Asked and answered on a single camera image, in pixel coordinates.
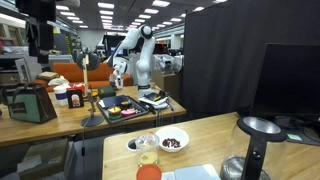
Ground white background gripper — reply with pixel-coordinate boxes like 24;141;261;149
109;63;128;90

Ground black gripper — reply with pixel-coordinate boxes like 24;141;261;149
25;19;56;64

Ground white cup blue band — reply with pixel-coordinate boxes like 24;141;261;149
53;84;70;107

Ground small white bowl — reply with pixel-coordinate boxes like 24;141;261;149
125;137;139;152

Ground dark green box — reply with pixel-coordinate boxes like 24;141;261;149
97;85;117;99

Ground black yellow tape roll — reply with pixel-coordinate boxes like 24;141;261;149
119;99;133;110

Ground pink tape roll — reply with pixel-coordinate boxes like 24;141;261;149
120;108;137;118

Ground tan box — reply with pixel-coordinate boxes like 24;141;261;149
36;70;60;81

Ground black booklet yellow logo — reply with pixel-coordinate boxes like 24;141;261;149
144;92;165;102

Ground black plastic tray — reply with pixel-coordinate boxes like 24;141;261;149
96;94;150;125

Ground orange sofa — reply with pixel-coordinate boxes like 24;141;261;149
31;61;134;93

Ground white flat device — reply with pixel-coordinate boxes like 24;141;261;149
138;95;170;110

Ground white crumpled bag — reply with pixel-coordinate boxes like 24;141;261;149
47;75;71;88

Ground wooden articulated stand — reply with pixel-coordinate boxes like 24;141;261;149
75;45;105;128

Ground brown cardboard box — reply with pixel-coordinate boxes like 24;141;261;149
151;69;183;102
17;138;71;180

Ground white wrapped equipment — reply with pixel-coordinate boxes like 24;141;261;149
154;54;185;75

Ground green black bag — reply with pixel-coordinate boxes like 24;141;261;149
2;84;58;124

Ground clear glass jar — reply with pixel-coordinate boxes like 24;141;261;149
134;132;161;167

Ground dark red beans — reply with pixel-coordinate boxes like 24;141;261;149
161;137;182;149

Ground pale yellow grains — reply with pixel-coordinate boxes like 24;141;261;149
139;151;159;166

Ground black curtain partition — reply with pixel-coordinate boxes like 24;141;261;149
181;0;320;119

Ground white kitchen scale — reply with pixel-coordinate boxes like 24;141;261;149
161;163;222;180

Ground glass electric kettle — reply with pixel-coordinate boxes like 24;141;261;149
219;115;288;180

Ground black computer monitor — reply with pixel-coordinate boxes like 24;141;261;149
250;42;320;145

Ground green sticky note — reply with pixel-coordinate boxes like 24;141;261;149
287;133;303;142

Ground black picture frame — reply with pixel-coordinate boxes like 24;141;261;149
65;89;85;109

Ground black stand cable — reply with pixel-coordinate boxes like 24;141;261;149
80;125;87;169

